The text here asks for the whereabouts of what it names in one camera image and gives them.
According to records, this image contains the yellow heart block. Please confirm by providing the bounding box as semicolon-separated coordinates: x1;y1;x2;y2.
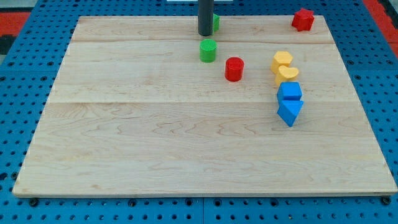
274;65;299;86

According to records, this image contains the yellow hexagon block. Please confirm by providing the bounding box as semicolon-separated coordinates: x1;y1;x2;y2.
271;51;293;75

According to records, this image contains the red cylinder block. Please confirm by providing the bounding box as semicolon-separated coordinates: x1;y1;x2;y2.
224;57;244;82

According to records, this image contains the light wooden board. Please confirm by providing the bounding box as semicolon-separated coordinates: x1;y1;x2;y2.
12;16;397;198

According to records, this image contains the green cylinder block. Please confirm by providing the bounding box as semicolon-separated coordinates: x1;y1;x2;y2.
200;39;217;63

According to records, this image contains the blue triangle block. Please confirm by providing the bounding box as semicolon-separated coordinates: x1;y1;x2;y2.
277;100;304;127

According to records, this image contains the blue cube block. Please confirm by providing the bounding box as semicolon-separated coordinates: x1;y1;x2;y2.
277;82;302;103

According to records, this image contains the green block behind rod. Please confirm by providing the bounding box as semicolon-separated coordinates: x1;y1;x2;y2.
213;14;220;32

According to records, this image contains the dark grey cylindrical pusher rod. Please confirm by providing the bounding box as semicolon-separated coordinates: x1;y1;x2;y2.
198;0;214;36

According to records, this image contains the red star block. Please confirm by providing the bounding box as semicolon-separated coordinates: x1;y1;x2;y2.
292;8;315;32

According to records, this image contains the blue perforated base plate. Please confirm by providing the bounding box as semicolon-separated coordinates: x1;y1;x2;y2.
1;1;397;223

